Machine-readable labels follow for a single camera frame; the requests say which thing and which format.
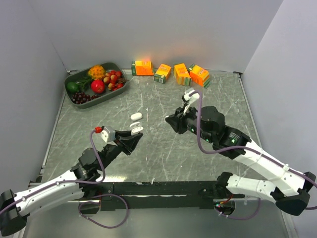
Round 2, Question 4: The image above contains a red cherry bunch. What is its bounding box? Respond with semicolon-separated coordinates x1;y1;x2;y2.
103;70;128;91

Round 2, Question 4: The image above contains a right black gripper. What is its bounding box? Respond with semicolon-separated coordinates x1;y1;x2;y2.
165;103;214;143

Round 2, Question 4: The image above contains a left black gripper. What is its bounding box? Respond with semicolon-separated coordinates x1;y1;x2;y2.
97;129;143;171

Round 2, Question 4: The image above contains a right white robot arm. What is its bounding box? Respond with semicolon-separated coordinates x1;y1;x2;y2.
165;106;316;216

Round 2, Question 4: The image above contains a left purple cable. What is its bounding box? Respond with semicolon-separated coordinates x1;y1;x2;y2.
0;128;129;229

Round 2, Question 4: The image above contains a grey fruit tray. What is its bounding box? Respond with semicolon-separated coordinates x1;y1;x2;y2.
64;62;128;109

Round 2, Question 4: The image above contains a white oval earbud case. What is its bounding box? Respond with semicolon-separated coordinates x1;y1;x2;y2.
130;112;143;121

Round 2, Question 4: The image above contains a green lime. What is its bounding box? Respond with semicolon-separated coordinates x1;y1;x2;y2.
66;82;80;94

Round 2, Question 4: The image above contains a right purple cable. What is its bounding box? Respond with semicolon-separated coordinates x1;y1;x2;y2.
190;89;317;221

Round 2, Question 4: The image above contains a green leafy sprig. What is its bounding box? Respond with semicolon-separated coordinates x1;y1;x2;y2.
76;76;94;92

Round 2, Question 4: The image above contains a white square charging case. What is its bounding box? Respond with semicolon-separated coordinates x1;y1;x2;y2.
129;121;144;135

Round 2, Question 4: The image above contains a dark grape bunch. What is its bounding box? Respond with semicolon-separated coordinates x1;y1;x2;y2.
70;92;99;105

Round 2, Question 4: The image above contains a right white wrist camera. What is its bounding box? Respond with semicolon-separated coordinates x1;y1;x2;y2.
182;88;200;115

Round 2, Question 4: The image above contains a red pomegranate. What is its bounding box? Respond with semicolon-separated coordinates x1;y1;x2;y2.
91;80;105;94

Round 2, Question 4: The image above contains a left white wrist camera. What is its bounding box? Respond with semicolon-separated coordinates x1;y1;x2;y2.
95;126;115;144

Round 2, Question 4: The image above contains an orange green box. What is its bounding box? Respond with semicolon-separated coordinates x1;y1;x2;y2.
154;64;172;84
131;60;154;76
188;64;211;88
173;63;191;86

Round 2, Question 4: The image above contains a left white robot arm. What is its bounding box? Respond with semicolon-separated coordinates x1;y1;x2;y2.
0;126;143;237

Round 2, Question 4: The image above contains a purple cable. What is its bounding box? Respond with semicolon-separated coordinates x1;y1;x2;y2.
190;89;317;221
0;128;129;229

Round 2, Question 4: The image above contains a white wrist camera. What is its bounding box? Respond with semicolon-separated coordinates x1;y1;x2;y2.
95;126;115;144
182;88;200;115

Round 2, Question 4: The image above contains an orange spiky fruit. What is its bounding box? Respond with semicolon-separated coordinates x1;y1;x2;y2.
87;65;106;80

